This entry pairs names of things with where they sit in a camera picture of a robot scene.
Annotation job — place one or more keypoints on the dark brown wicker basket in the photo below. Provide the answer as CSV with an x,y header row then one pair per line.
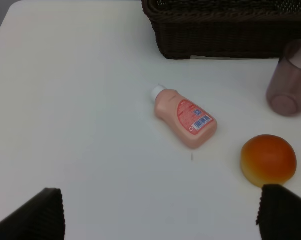
x,y
240,29

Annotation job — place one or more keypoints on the translucent purple plastic cup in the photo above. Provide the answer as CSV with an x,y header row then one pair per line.
x,y
284,91

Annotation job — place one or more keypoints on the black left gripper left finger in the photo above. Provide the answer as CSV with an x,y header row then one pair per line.
x,y
41,218

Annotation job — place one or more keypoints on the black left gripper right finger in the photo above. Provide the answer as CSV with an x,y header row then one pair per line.
x,y
279,214

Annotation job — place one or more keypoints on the pink lotion bottle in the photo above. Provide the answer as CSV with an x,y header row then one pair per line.
x,y
192,124

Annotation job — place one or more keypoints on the round bread bun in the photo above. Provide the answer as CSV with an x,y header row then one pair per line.
x,y
268,159

